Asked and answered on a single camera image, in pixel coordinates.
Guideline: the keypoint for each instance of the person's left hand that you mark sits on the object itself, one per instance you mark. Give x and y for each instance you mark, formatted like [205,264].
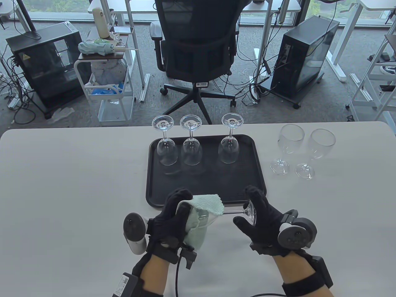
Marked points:
[167,225]

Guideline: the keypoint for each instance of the person's right hand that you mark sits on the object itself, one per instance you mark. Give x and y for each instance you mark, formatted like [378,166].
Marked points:
[266,222]

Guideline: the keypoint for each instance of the clear wine glass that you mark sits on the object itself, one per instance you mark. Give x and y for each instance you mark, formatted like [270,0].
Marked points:
[323,142]
[191,154]
[251,213]
[290,139]
[229,151]
[167,154]

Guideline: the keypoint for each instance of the green fish scale cleaning cloth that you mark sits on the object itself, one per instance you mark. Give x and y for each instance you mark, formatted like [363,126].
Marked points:
[207,202]

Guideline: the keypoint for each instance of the person's left forearm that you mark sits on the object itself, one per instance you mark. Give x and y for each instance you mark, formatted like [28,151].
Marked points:
[154,273]

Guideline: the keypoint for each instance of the plain black forearm box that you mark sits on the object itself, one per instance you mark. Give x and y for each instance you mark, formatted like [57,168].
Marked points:
[323,272]

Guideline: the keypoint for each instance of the person's right forearm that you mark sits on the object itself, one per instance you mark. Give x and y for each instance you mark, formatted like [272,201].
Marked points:
[290,272]

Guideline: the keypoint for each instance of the grey round hand tracker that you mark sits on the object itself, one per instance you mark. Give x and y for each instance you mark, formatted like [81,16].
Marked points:
[294,236]
[134,227]

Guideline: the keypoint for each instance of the black plastic tray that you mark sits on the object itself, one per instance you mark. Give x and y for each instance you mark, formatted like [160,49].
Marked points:
[204,182]

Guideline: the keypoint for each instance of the black box with white label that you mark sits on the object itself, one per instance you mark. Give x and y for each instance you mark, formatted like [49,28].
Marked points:
[125,284]

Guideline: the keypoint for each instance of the white rolling cart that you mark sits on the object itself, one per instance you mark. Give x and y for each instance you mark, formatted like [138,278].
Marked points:
[116,111]

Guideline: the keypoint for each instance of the white power strip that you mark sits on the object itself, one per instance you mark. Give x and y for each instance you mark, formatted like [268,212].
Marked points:
[254,92]

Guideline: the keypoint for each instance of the blue plastic bag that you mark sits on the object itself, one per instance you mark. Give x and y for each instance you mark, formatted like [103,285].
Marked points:
[102,91]

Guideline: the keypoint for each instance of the clear plastic bag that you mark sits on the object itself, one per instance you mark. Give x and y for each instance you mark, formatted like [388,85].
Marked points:
[62,114]

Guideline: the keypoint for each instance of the white plastic bag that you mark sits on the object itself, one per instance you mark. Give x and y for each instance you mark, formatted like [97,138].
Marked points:
[106,72]

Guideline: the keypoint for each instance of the black office chair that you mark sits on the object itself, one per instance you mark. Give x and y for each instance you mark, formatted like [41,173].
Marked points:
[198,52]

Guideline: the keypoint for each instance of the pale green folded umbrella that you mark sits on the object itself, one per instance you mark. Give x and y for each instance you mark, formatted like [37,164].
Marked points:
[96,48]

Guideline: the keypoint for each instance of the black glass-sided computer tower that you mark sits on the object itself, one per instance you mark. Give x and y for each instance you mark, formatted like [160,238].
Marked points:
[46,68]

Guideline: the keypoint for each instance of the flat tablet device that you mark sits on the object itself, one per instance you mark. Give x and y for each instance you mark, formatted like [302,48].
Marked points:
[121,30]

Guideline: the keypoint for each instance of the small black box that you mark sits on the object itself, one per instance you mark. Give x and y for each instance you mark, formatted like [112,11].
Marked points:
[385,56]

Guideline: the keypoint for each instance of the cream cylindrical bottle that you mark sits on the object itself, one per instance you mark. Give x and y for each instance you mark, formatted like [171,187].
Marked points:
[100,21]

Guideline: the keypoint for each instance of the black pole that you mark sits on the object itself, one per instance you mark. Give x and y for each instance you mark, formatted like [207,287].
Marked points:
[25,17]

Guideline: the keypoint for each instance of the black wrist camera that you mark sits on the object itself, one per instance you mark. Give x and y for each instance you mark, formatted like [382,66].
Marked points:
[188,256]
[256,247]

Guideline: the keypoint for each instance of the white shelf frame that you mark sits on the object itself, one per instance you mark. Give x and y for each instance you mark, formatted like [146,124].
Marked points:
[365,76]

